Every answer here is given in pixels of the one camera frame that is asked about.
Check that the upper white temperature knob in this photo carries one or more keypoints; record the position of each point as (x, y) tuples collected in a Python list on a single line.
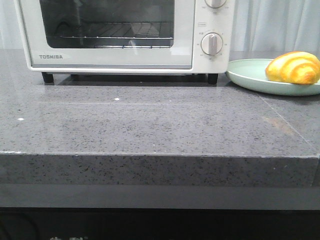
[(215, 4)]

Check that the light green round plate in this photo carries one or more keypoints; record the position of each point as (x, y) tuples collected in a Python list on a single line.
[(250, 74)]

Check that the lower white timer knob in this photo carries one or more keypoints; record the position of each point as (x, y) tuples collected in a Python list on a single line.
[(211, 44)]

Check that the white Toshiba toaster oven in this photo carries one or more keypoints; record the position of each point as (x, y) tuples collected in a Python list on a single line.
[(206, 20)]

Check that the metal wire oven rack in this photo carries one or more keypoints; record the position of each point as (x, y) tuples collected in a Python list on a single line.
[(119, 35)]

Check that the white glass oven door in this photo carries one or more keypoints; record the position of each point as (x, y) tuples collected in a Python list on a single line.
[(41, 17)]

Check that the yellow croissant bread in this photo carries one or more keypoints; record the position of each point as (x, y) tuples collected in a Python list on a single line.
[(296, 67)]

